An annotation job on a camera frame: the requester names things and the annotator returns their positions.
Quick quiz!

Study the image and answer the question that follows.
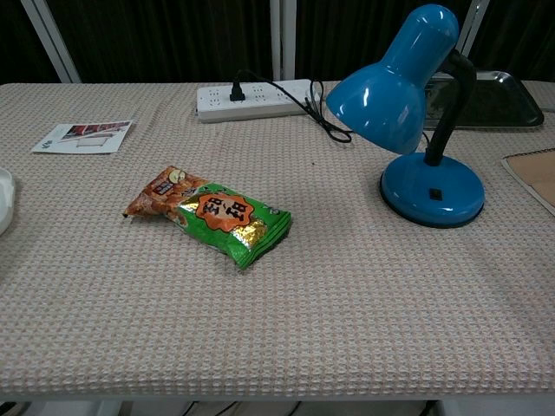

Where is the white power strip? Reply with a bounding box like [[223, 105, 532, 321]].
[[194, 78, 324, 125]]

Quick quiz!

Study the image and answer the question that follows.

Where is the brown spiral notebook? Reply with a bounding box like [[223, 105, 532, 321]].
[[501, 147, 555, 209]]

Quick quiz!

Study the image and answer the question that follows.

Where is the aluminium partition post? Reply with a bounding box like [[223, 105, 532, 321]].
[[457, 0, 492, 57], [20, 0, 82, 84], [268, 0, 297, 82]]

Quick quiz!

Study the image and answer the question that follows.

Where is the white plastic dish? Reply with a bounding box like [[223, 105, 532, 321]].
[[0, 167, 16, 237]]

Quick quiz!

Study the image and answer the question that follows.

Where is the beige waffle tablecloth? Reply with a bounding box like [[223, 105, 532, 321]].
[[0, 80, 555, 398]]

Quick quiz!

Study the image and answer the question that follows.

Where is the printed paper leaflet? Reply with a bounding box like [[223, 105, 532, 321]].
[[30, 120, 134, 155]]

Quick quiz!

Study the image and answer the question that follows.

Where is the orange green snack bag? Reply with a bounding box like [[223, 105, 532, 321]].
[[122, 165, 292, 270]]

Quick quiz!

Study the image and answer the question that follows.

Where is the black lamp cord with plug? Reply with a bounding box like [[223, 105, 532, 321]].
[[229, 68, 353, 144]]

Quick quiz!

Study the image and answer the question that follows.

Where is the metal tray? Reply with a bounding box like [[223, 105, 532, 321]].
[[422, 70, 545, 130]]

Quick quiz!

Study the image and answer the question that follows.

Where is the blue desk lamp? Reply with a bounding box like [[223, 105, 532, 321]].
[[324, 3, 486, 230]]

